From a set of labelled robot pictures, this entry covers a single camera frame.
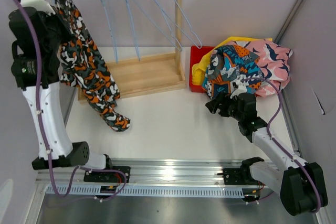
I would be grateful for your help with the wooden clothes rack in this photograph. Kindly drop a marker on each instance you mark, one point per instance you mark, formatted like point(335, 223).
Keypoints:
point(152, 74)

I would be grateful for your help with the pink shark print shorts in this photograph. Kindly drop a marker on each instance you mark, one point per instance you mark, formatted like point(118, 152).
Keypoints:
point(273, 61)

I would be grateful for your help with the aluminium mounting rail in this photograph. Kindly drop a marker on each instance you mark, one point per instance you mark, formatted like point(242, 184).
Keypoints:
point(155, 172)

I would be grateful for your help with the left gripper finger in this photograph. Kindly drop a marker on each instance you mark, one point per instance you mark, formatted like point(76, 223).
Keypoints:
point(54, 21)
point(66, 32)

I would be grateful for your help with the yellow shorts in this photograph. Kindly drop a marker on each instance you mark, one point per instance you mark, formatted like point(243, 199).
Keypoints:
point(199, 70)

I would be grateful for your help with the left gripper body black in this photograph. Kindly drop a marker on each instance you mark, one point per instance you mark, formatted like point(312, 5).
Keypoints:
point(53, 39)

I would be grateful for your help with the grey cable duct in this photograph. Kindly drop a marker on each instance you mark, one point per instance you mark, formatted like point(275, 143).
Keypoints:
point(153, 191)

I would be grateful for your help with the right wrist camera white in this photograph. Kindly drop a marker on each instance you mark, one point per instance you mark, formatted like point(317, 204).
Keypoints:
point(239, 88)

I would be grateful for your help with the red plastic bin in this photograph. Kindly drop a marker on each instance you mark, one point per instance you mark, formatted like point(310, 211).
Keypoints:
point(196, 55)

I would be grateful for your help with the blue wire hanger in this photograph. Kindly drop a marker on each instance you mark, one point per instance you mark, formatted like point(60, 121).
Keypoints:
point(108, 14)
point(133, 30)
point(153, 14)
point(179, 26)

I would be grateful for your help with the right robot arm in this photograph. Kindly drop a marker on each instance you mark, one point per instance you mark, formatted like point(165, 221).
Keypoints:
point(299, 184)

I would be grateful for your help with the orange black camo shorts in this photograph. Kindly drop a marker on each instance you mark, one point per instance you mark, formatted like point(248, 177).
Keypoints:
point(84, 67)

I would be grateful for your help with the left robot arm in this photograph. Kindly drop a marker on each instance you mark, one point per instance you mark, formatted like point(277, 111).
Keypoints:
point(35, 68)

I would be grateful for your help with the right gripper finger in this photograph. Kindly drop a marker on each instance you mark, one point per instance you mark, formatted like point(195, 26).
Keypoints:
point(215, 102)
point(225, 110)

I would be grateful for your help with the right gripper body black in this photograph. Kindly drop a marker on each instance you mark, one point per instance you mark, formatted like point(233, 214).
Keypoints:
point(235, 114)

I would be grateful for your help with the teal pirate print shorts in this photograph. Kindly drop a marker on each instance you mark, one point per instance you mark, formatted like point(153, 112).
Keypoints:
point(229, 63)

